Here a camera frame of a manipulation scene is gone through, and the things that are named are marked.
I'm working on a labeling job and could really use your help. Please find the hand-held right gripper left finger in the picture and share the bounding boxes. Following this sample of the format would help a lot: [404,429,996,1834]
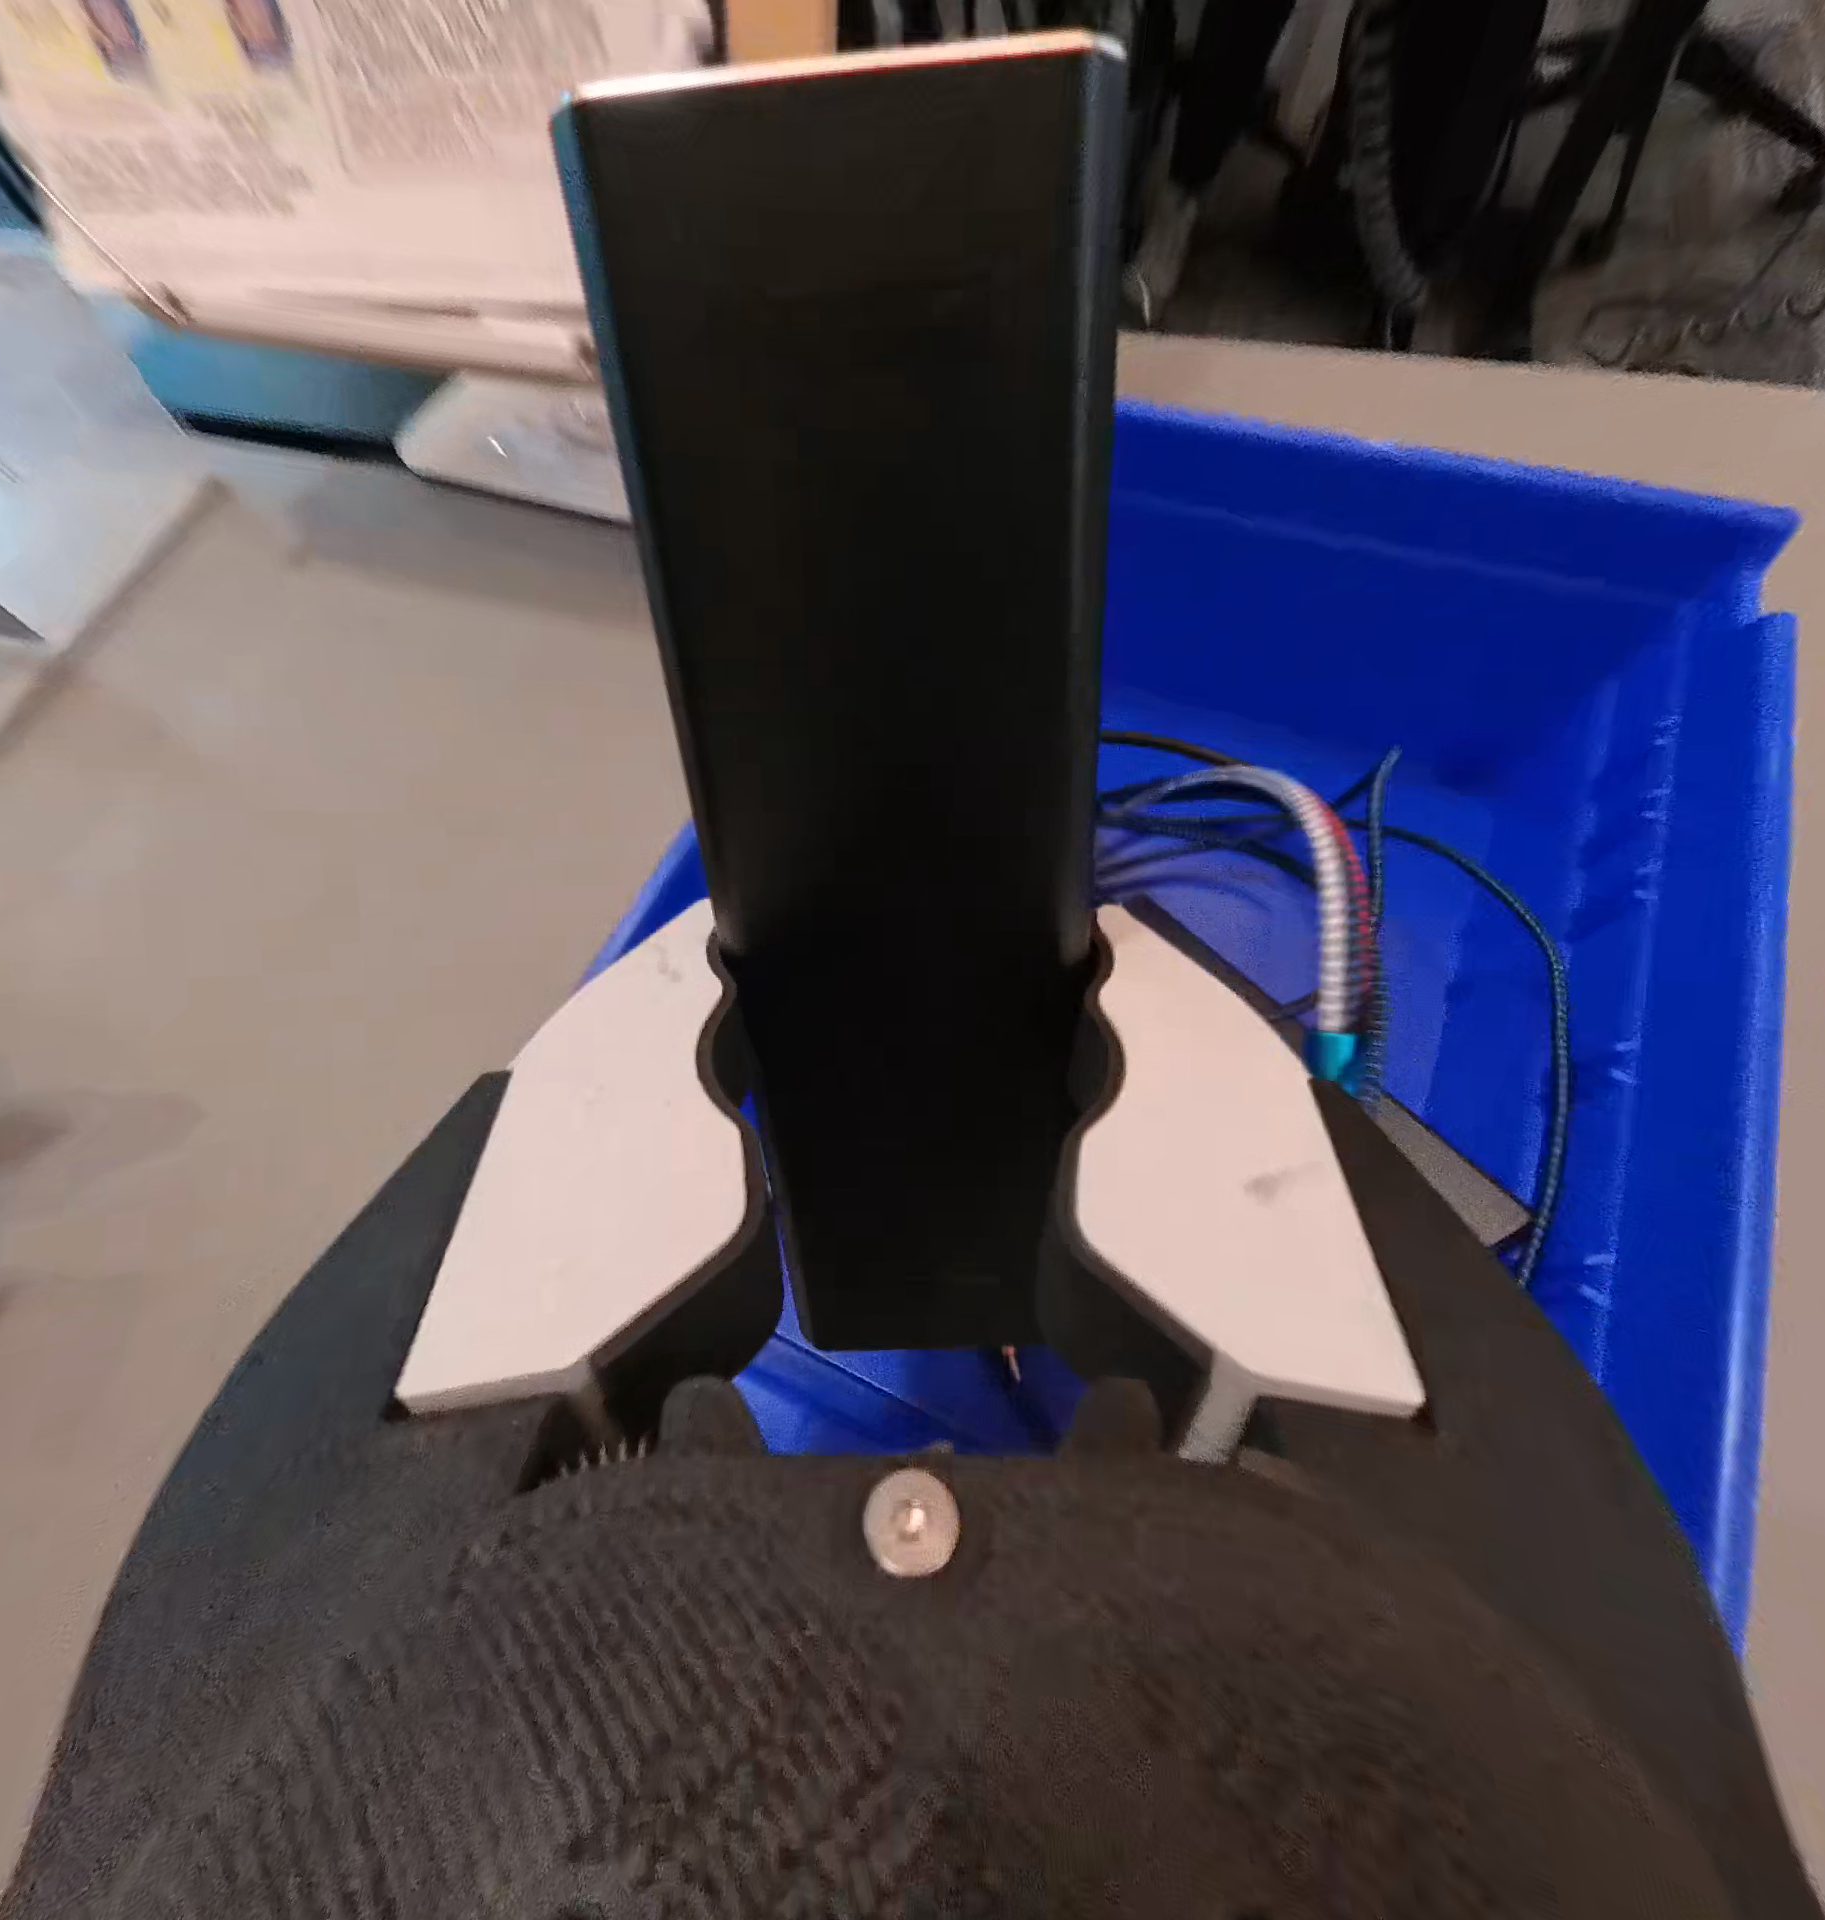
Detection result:
[386,898,784,1425]

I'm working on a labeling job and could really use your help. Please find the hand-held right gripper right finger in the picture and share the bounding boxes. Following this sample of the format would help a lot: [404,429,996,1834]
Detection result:
[1046,898,1435,1467]

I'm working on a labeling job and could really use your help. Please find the blue plastic bin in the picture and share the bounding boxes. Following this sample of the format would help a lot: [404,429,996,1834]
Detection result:
[584,396,1802,1649]

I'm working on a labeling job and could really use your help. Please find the black power bank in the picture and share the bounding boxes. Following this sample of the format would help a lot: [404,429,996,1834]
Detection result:
[554,35,1128,1351]

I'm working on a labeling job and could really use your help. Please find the grey desk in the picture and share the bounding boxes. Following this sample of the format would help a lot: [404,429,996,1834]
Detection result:
[0,330,1825,1920]

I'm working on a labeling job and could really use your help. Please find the white flat device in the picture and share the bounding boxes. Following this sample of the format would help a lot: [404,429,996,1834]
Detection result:
[392,367,636,529]

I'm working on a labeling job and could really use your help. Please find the clear acrylic stand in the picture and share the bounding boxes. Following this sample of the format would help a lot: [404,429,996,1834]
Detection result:
[0,238,215,769]

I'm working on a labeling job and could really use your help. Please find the printed paper with coloured pictures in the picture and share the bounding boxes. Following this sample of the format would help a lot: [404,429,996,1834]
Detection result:
[0,0,725,387]

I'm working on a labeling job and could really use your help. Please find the black office chair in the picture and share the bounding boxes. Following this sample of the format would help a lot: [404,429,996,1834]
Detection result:
[1120,0,1825,357]

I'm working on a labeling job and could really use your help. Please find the multicoloured braided cable teal plug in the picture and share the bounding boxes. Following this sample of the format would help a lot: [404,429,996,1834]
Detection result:
[1150,764,1400,1094]

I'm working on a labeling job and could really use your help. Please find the dark blue braided cable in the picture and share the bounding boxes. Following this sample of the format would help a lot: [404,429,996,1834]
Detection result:
[1099,734,1577,1290]

